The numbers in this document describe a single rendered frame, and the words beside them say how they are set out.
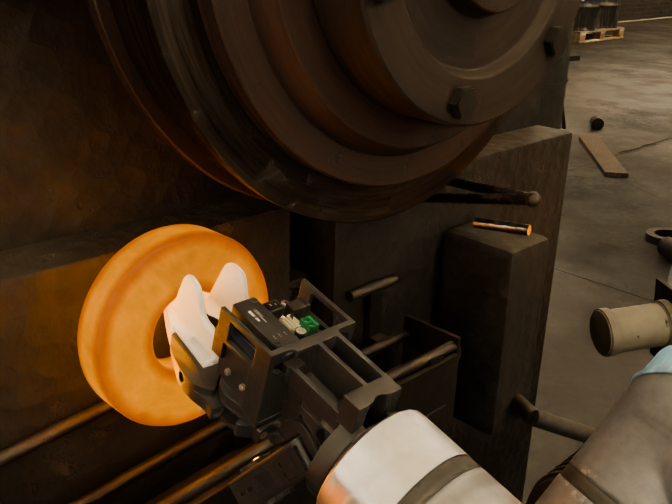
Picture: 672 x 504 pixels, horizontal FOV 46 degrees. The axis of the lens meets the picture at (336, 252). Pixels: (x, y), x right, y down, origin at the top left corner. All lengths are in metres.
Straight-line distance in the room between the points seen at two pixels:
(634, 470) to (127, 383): 0.34
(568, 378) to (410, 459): 1.86
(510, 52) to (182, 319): 0.32
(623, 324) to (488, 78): 0.47
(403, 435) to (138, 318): 0.22
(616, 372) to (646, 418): 1.84
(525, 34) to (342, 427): 0.35
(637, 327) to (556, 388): 1.24
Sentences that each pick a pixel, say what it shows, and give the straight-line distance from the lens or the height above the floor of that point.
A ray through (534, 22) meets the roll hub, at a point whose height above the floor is 1.05.
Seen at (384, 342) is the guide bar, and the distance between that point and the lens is 0.85.
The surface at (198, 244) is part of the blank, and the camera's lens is 0.59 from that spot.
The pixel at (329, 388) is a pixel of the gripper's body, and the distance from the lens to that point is 0.49.
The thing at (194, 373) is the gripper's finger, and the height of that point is 0.83.
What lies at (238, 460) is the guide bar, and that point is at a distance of 0.67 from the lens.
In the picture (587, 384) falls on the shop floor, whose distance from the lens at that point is 2.29.
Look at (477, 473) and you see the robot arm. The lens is 0.46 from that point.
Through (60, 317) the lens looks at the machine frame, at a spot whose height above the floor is 0.83.
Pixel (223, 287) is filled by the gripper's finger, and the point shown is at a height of 0.86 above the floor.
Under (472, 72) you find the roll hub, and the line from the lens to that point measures 0.61.
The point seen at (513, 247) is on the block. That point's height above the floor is 0.80.
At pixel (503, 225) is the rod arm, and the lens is 0.71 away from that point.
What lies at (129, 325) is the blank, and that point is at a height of 0.85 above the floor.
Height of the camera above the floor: 1.10
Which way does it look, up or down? 21 degrees down
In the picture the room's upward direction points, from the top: 2 degrees clockwise
